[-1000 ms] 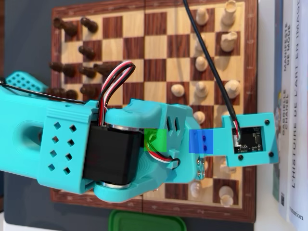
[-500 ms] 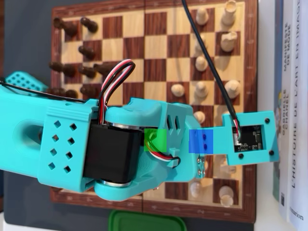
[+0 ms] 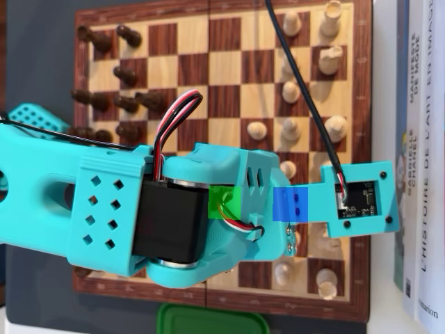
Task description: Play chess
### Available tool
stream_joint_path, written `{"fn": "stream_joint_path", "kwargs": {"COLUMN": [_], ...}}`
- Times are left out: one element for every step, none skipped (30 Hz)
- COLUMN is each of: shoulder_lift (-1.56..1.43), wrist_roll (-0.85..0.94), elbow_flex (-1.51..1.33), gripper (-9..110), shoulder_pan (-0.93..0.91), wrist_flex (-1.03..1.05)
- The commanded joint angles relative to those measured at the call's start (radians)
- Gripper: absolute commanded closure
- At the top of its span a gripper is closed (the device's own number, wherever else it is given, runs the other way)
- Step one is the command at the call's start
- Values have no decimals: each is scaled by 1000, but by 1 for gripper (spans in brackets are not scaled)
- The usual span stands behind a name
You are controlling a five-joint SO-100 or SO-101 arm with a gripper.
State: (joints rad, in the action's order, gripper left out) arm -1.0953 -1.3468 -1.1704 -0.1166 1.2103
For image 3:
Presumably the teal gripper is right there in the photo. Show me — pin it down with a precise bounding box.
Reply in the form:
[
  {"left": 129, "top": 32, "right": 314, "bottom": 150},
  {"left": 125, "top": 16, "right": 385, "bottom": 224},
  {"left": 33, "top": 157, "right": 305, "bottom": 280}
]
[{"left": 264, "top": 161, "right": 298, "bottom": 262}]

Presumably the white wooden rook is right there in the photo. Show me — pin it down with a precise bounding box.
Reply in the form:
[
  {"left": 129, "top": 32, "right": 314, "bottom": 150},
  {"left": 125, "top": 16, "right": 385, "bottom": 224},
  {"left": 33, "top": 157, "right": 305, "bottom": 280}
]
[
  {"left": 318, "top": 0, "right": 343, "bottom": 38},
  {"left": 316, "top": 268, "right": 339, "bottom": 300}
]

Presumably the green plastic container lid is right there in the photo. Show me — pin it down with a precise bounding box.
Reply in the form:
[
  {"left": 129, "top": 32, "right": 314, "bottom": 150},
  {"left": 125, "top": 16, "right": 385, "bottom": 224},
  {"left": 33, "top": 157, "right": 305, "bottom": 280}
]
[{"left": 156, "top": 302, "right": 271, "bottom": 334}]

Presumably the white wooden bishop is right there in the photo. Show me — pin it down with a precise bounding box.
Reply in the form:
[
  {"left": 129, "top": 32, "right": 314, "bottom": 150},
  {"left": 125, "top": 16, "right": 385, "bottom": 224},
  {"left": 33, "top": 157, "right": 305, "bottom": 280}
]
[{"left": 281, "top": 117, "right": 302, "bottom": 142}]

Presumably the white wooden king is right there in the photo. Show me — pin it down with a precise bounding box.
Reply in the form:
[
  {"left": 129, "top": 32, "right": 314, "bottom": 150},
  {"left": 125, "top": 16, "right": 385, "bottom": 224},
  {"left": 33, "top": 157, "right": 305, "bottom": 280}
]
[{"left": 323, "top": 115, "right": 348, "bottom": 143}]

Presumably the white Gabrielle Chanel book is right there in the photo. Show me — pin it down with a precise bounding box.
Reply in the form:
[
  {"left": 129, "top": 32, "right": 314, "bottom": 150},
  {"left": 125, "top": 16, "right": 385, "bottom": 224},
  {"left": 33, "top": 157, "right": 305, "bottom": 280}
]
[{"left": 403, "top": 0, "right": 430, "bottom": 319}]

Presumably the white art history book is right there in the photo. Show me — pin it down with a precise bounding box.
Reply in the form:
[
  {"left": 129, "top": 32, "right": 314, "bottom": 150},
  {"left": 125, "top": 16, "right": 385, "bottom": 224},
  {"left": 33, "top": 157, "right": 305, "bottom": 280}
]
[{"left": 415, "top": 0, "right": 445, "bottom": 334}]

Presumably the wooden folding chessboard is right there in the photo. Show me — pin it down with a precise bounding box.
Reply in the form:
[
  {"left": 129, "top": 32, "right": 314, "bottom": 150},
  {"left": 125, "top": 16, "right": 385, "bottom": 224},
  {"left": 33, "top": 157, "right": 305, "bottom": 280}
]
[{"left": 72, "top": 0, "right": 375, "bottom": 323}]

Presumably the dark brown wooden pawn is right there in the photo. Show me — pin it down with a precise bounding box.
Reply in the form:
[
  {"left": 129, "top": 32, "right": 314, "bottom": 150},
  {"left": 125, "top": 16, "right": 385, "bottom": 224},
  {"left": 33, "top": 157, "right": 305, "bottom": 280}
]
[
  {"left": 115, "top": 124, "right": 143, "bottom": 142},
  {"left": 113, "top": 95, "right": 140, "bottom": 114},
  {"left": 113, "top": 65, "right": 139, "bottom": 87},
  {"left": 115, "top": 24, "right": 143, "bottom": 48}
]

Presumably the dark brown wooden knight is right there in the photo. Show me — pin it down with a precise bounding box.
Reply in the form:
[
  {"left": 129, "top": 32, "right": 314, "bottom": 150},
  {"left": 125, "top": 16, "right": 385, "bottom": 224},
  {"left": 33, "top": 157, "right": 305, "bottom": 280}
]
[{"left": 133, "top": 91, "right": 167, "bottom": 113}]

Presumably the blue illustrated book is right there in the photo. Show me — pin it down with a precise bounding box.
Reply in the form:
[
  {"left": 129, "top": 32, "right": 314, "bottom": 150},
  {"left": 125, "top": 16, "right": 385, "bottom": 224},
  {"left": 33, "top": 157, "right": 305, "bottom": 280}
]
[{"left": 393, "top": 0, "right": 412, "bottom": 293}]

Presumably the dark brown wooden bishop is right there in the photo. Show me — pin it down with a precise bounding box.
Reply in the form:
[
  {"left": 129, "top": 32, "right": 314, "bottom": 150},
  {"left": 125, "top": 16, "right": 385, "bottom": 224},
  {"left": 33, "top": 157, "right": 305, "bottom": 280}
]
[{"left": 70, "top": 89, "right": 111, "bottom": 112}]

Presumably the red white black servo wire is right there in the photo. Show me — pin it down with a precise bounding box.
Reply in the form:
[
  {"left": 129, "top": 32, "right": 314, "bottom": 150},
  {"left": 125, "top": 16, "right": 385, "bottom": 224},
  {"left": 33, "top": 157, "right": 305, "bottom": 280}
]
[
  {"left": 216, "top": 194, "right": 266, "bottom": 244},
  {"left": 154, "top": 89, "right": 204, "bottom": 184}
]

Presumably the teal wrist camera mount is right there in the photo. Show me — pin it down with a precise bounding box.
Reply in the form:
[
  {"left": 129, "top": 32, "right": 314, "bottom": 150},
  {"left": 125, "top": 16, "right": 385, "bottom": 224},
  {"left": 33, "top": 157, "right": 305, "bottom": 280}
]
[{"left": 274, "top": 160, "right": 400, "bottom": 239}]

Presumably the black camera cable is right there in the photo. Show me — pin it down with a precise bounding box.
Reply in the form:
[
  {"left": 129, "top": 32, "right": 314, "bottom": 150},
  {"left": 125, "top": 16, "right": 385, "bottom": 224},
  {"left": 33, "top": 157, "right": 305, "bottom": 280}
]
[{"left": 264, "top": 0, "right": 348, "bottom": 209}]

